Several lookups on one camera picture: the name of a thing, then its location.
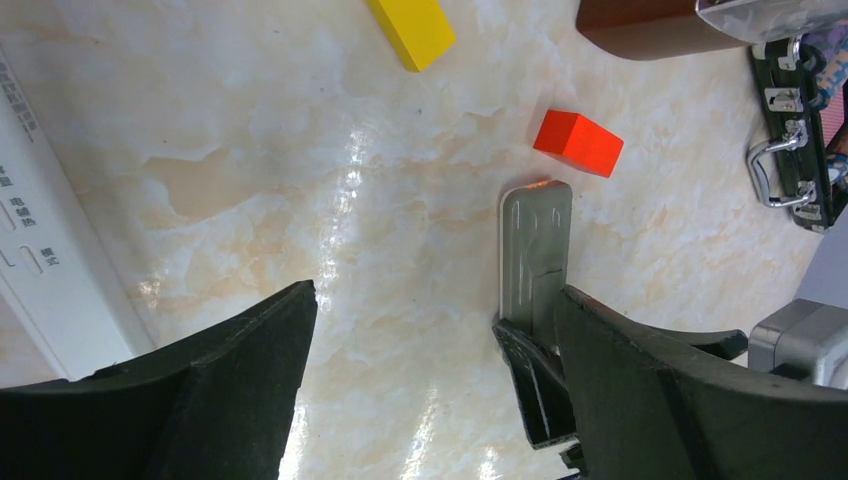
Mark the yellow block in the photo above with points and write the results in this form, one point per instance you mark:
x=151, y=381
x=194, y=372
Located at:
x=419, y=31

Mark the black poker chip case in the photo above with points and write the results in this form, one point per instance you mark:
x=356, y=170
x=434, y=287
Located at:
x=802, y=85

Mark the orange red block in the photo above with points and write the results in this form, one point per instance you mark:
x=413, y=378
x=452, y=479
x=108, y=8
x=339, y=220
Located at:
x=579, y=142

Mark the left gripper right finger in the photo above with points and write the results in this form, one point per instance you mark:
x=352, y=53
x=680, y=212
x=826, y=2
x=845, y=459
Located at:
x=648, y=405

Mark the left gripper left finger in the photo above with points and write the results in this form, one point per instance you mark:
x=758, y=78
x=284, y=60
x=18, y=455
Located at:
x=218, y=404

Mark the brown wooden metronome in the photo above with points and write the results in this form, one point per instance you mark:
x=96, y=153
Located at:
x=651, y=30

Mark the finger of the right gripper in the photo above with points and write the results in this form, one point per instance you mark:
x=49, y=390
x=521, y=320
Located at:
x=543, y=399
x=709, y=341

